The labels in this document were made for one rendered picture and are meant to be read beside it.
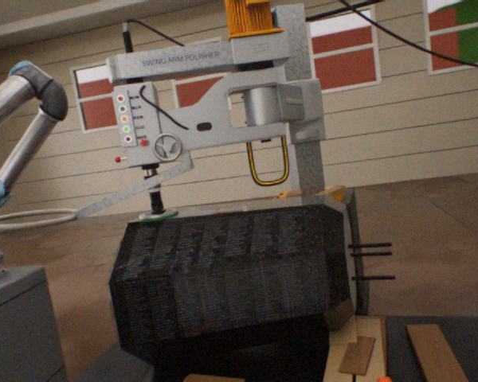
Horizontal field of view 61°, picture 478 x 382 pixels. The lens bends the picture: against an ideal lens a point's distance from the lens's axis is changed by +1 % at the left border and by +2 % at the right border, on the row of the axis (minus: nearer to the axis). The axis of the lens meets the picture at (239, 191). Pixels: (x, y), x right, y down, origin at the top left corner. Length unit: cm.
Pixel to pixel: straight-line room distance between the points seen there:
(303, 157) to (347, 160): 542
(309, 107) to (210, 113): 83
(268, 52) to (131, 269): 132
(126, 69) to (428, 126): 685
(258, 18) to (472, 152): 678
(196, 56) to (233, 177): 637
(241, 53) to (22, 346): 162
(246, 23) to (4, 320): 170
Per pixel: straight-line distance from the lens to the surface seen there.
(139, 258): 214
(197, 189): 866
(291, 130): 274
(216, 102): 217
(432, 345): 235
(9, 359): 170
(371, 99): 822
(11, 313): 169
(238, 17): 229
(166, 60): 219
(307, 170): 281
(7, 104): 187
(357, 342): 210
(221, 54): 220
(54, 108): 198
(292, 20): 290
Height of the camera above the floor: 122
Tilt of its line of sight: 7 degrees down
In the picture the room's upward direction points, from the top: 8 degrees counter-clockwise
